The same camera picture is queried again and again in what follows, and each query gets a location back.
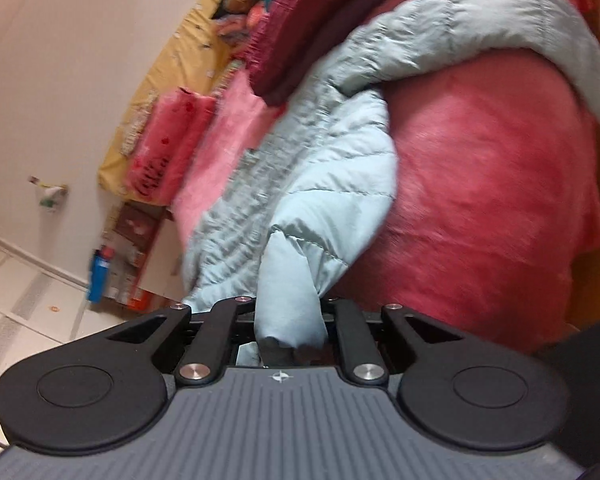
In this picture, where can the pink printed pillow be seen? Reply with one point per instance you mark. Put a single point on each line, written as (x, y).
(170, 150)

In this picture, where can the cardboard box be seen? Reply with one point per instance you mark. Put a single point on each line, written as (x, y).
(130, 240)

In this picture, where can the blue bottle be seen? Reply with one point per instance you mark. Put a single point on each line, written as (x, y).
(99, 272)

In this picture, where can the maroon quilted blanket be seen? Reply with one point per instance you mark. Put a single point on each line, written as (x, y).
(300, 45)

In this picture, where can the light blue-grey down jacket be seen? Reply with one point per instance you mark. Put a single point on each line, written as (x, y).
(330, 170)

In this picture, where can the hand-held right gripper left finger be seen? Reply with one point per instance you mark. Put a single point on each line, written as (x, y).
(230, 320)

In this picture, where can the yellow headboard cover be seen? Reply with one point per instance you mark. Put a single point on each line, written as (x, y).
(180, 60)

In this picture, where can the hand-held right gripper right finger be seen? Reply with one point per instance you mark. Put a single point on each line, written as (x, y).
(347, 325)

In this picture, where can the pink plush blanket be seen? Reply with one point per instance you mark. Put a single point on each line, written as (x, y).
(480, 185)

